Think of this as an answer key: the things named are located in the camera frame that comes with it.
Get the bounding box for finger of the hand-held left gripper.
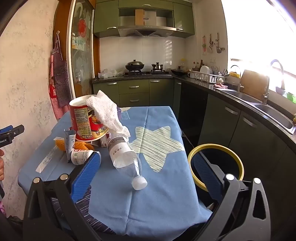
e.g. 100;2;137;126
0;125;25;147

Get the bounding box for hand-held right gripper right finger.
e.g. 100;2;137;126
191;153;271;241

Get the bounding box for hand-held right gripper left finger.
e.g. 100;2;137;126
23;152;102;241

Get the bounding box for small white bottle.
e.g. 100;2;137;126
70;149;94;165

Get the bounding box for yellow rim trash bin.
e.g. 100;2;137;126
188;144;244;193

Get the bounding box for silver snack wrapper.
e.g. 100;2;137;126
64;129;77;163

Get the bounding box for white red milk carton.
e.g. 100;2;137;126
94;133;109;148

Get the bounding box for orange honeycomb packet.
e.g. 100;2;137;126
54;137;95;152

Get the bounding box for clear long plastic sleeve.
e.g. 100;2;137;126
36;147;58;174

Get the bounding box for clear plastic bottle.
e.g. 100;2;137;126
107;136;148;191

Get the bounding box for red instant noodle cup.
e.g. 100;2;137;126
69;95;109;141

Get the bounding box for white paper towel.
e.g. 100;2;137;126
86;90;131;137

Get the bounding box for person's left hand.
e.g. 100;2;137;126
0;149;5;181

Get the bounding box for blue star print tablecloth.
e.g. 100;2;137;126
18;106;213;235

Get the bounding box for red checked apron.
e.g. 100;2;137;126
48;54;70;120

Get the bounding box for purple checked apron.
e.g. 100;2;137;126
52;31;74;108

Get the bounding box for black stone countertop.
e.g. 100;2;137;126
92;74;296;144

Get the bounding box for steel double sink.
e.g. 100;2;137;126
222;89;296;135

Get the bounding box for white dish rack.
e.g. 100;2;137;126
192;71;226;84

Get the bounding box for small dark faucet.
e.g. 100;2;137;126
231;65;242;92

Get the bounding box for glass sliding door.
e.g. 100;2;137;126
67;0;96;99

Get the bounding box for green base cabinets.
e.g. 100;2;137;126
92;77;296;209

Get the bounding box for tall steel faucet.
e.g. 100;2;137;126
262;60;285;105

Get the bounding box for wooden cutting board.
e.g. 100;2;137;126
240;70;269;100

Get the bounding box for crumpled plastic bag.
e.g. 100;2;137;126
97;69;124;79

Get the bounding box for black frying wok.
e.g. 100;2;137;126
171;66;188;76

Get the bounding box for gas stove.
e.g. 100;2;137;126
124;71;172;77

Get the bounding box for black wok with lid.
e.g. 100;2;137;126
125;60;145;71

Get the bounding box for steel range hood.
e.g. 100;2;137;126
117;9;177;37

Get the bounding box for cardboard piece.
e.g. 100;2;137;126
135;9;145;25

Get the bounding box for green wall cabinets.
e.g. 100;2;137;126
93;0;195;39

